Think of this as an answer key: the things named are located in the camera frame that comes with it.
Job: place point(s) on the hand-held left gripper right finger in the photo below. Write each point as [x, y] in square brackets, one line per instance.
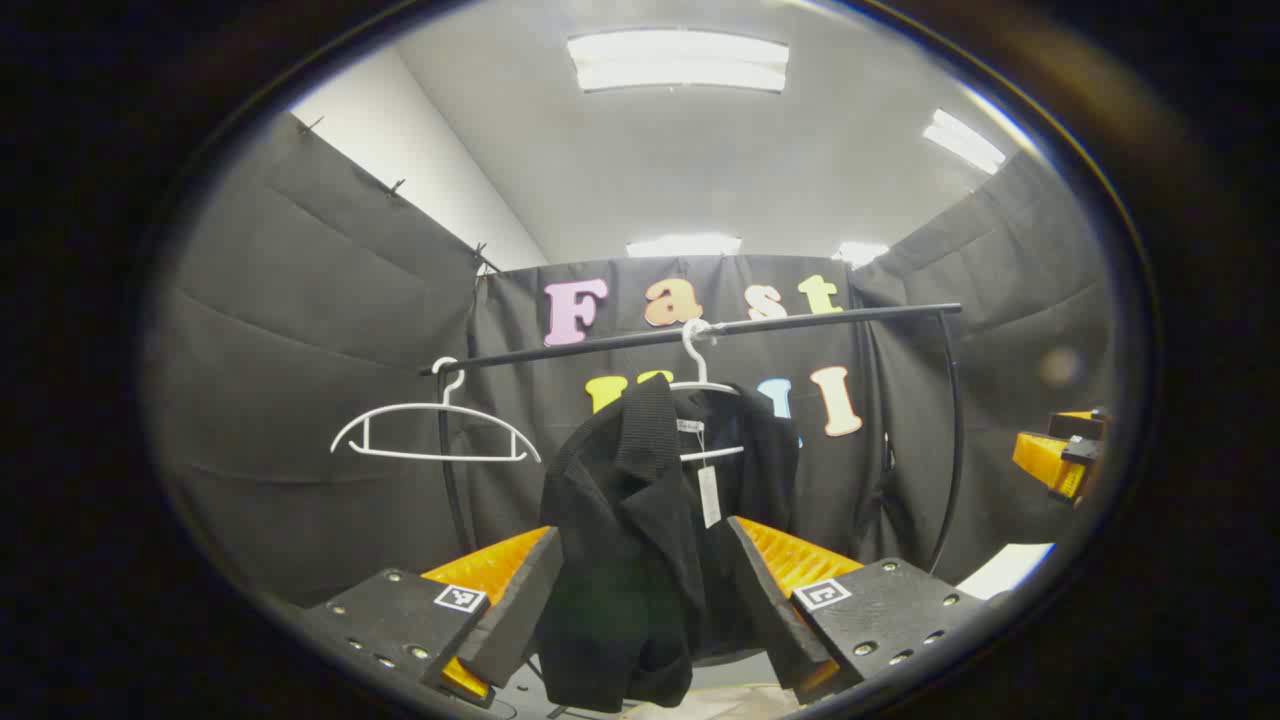
[770, 600]

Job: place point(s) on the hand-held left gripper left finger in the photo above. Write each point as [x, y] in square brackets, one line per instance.
[510, 610]

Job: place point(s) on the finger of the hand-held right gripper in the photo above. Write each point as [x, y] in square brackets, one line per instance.
[1080, 428]
[1045, 460]

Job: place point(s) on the black knit jacket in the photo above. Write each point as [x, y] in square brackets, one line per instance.
[620, 560]

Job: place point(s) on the empty white clothes hanger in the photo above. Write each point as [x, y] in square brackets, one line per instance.
[440, 404]

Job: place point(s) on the black metal clothes rack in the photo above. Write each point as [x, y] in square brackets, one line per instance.
[850, 316]

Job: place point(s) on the black backdrop cloth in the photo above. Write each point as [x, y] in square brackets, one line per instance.
[300, 350]

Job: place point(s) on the large ceiling light panel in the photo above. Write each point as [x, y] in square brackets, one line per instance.
[680, 60]

